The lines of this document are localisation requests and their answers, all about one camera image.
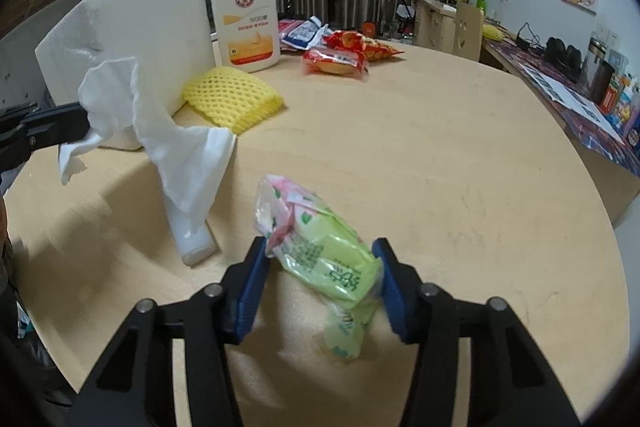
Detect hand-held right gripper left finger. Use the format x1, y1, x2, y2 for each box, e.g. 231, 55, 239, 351
72, 236, 271, 427

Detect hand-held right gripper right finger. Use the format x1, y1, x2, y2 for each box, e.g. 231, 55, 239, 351
371, 237, 583, 427

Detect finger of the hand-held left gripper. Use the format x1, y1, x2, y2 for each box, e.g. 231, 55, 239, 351
0, 103, 90, 132
0, 127, 91, 172

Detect small clear spray bottle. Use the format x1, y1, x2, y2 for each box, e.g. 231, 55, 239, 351
171, 202, 217, 266

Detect green tissue packet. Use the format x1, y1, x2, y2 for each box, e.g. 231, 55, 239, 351
256, 174, 383, 360

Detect white paper tissue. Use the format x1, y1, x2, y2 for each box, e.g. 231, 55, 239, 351
59, 57, 237, 230

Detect white foam box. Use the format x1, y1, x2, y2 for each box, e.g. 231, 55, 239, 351
35, 0, 217, 152

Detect yellow foam net sleeve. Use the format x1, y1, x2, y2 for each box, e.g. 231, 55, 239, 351
182, 67, 284, 135

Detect white lotion bottle red pump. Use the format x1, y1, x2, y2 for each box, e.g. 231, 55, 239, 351
210, 0, 282, 74

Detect desk with printed mat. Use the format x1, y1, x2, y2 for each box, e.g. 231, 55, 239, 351
482, 27, 640, 228

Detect blue white pouch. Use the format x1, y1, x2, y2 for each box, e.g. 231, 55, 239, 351
278, 17, 329, 52

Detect printed paper sheets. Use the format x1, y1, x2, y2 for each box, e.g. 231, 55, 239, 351
517, 63, 626, 142

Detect wooden smiley chair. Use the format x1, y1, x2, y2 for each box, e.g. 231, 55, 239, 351
452, 2, 485, 62

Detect wooden drawer desk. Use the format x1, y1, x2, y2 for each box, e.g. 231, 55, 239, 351
411, 0, 459, 52

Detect black folded stand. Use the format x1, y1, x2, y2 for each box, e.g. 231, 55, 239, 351
380, 0, 416, 38

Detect orange carton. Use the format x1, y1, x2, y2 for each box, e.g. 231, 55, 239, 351
600, 82, 624, 116

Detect black headphones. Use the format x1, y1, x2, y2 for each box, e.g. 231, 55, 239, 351
545, 37, 583, 82

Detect dark tumbler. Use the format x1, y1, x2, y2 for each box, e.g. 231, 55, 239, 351
590, 59, 616, 105

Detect steel thermos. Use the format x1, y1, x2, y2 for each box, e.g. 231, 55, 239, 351
587, 29, 609, 72

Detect black cables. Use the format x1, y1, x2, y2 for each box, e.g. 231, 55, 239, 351
515, 22, 546, 53

